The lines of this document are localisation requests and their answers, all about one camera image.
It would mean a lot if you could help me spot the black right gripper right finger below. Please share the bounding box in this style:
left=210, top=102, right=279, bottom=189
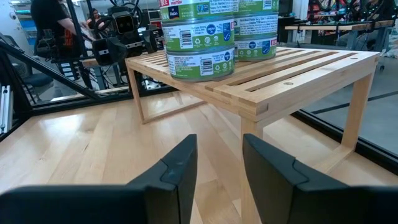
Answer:
left=242, top=133, right=351, bottom=224

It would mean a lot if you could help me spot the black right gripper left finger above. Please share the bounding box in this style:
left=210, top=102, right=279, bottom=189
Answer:
left=126, top=133, right=199, bottom=224

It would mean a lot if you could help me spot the wooden slatted shelf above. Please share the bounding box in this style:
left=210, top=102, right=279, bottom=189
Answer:
left=124, top=46, right=382, bottom=224

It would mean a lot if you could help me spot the person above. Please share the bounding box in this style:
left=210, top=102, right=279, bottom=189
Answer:
left=85, top=8, right=106, bottom=32
left=30, top=0, right=82, bottom=62

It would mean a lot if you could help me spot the dark office chair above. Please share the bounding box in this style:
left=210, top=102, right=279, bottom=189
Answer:
left=12, top=62, right=55, bottom=102

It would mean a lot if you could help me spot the wooden background table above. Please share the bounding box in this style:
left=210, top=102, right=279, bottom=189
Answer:
left=284, top=19, right=396, bottom=51

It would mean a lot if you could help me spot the silver metal bracket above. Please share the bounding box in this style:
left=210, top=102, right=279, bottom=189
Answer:
left=0, top=85, right=14, bottom=134

